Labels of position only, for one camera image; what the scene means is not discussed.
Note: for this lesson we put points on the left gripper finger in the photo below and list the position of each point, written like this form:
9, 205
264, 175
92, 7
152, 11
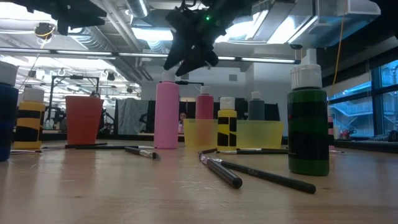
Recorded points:
88, 17

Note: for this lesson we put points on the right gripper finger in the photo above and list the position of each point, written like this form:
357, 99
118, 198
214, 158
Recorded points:
177, 51
191, 63

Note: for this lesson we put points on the large rose paint bottle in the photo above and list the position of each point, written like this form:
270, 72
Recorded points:
204, 105

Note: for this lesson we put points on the large light pink paint bottle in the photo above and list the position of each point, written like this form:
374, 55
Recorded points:
167, 115

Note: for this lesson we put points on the small bright yellow paint bottle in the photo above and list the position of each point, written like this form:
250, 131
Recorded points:
227, 112

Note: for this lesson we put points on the large gray paint bottle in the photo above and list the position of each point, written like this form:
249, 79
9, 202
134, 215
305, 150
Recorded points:
256, 109

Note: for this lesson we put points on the small ochre paint bottle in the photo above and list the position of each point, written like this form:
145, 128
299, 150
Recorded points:
29, 124

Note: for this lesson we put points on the small dark blue paint bottle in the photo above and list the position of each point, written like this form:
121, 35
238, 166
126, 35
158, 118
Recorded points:
7, 124

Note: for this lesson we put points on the small green paint bottle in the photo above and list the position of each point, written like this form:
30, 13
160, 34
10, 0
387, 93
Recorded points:
308, 124

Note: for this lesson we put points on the person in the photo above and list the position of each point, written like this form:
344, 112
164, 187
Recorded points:
183, 117
95, 93

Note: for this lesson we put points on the long ceiling light bar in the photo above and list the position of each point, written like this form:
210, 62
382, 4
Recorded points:
267, 59

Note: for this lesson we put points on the gray cloth partition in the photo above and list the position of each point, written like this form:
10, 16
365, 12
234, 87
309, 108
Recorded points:
130, 116

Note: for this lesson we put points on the yellow translucent plastic bin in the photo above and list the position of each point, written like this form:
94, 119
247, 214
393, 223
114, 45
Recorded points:
261, 133

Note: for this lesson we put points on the orange plastic cup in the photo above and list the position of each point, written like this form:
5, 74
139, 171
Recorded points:
84, 121

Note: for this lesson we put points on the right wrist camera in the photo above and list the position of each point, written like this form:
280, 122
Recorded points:
211, 59

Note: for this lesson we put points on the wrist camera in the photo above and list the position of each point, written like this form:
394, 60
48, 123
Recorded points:
63, 28
211, 59

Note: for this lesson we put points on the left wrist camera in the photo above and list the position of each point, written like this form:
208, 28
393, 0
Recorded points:
63, 28

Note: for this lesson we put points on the round silver ventilation duct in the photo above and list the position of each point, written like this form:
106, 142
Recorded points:
138, 7

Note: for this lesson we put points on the large rectangular silver duct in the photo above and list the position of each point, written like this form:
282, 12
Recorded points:
311, 25

